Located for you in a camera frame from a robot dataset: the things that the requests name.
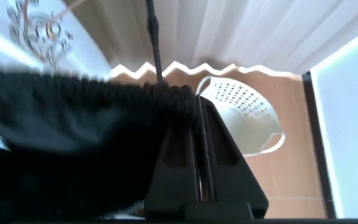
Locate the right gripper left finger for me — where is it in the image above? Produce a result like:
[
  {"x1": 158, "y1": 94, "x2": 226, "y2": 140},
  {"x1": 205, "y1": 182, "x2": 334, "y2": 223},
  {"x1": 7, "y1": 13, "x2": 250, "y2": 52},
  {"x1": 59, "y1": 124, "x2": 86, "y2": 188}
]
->
[{"x1": 144, "y1": 119, "x2": 203, "y2": 219}]

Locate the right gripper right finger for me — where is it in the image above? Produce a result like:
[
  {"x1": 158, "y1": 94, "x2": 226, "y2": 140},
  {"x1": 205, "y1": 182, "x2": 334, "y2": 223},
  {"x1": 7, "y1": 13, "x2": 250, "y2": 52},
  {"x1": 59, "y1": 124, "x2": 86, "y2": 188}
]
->
[{"x1": 196, "y1": 95, "x2": 270, "y2": 219}]

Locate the black garment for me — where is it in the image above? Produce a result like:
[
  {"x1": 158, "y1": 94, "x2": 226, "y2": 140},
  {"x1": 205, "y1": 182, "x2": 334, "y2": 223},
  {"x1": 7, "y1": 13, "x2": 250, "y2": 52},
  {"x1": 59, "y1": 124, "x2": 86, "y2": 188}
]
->
[{"x1": 0, "y1": 70, "x2": 202, "y2": 222}]

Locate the pink clothes hanger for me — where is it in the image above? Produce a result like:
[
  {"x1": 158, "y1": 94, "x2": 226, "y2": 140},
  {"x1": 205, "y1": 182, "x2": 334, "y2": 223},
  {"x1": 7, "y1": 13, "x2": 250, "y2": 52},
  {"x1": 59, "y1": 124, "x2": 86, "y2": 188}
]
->
[{"x1": 22, "y1": 0, "x2": 87, "y2": 26}]

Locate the white printed t-shirt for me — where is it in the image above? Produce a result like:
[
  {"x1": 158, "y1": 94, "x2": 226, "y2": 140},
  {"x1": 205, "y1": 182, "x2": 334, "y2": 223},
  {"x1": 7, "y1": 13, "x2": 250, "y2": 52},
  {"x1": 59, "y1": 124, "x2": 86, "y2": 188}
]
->
[{"x1": 0, "y1": 0, "x2": 112, "y2": 80}]

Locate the white laundry basket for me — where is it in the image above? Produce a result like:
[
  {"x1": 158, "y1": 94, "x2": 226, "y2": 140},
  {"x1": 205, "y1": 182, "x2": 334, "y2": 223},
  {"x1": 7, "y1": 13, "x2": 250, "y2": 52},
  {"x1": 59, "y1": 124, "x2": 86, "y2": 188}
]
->
[{"x1": 195, "y1": 75, "x2": 287, "y2": 157}]

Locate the black clothes rack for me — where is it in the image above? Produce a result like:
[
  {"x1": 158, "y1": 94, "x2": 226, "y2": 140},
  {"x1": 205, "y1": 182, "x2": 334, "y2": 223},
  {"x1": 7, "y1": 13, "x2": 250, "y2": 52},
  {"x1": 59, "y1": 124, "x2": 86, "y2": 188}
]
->
[{"x1": 144, "y1": 0, "x2": 165, "y2": 85}]

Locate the white curtain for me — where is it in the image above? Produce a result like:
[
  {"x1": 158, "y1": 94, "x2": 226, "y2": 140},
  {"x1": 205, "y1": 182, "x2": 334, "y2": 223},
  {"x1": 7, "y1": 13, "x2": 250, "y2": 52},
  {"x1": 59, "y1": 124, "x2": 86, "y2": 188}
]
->
[{"x1": 62, "y1": 0, "x2": 358, "y2": 75}]

